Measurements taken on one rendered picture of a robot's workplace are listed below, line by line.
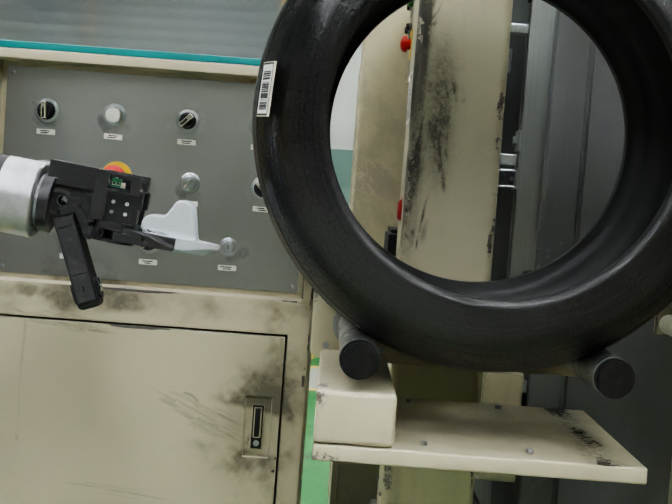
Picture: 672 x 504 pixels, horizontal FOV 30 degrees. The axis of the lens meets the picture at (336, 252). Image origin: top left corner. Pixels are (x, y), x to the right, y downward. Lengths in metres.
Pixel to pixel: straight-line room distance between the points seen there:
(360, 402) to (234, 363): 0.67
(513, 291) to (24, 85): 0.90
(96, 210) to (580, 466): 0.61
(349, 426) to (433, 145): 0.50
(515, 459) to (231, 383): 0.74
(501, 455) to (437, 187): 0.47
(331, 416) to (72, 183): 0.40
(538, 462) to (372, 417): 0.19
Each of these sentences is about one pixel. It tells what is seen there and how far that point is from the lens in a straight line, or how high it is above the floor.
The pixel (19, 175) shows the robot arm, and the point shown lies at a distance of 1.48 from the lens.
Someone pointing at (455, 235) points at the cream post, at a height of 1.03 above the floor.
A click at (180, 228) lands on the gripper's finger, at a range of 1.46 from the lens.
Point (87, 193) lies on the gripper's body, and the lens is 1.49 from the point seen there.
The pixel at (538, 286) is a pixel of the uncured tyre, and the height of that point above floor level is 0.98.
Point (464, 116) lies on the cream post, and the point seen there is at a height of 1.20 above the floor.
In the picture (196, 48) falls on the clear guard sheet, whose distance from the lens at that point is 2.05.
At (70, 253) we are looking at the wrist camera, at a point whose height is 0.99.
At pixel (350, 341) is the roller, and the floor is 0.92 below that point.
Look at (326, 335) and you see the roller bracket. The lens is 1.72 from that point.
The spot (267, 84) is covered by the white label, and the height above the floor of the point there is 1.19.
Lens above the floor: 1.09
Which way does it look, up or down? 3 degrees down
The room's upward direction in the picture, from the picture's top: 4 degrees clockwise
